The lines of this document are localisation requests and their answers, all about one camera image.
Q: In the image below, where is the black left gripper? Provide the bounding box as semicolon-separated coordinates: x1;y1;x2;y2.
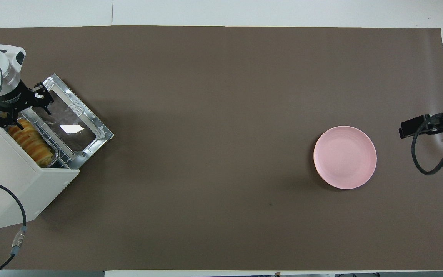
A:
0;79;55;128

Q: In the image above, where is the sliced orange bread loaf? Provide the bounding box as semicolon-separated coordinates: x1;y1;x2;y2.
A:
7;118;54;167

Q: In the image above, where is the aluminium foil tray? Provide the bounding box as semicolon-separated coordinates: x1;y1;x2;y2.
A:
6;115;60;169

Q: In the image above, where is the glass oven door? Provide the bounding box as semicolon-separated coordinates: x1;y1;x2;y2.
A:
25;74;114;170

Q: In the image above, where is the cream white toaster oven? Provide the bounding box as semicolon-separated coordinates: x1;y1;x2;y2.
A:
0;110;80;232

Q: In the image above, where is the pink round plate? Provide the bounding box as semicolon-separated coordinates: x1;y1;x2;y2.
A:
313;126;377;190

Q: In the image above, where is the brown table mat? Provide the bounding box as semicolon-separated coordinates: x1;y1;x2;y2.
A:
0;26;443;271

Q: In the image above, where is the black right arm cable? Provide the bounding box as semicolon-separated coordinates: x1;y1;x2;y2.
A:
411;110;443;175

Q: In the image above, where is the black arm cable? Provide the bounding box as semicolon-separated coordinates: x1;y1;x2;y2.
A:
411;110;443;175
0;176;28;277

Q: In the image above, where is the oven wire rack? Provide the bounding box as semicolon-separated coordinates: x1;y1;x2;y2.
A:
21;108;82;170

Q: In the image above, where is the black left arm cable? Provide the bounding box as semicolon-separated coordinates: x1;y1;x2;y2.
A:
0;176;28;277

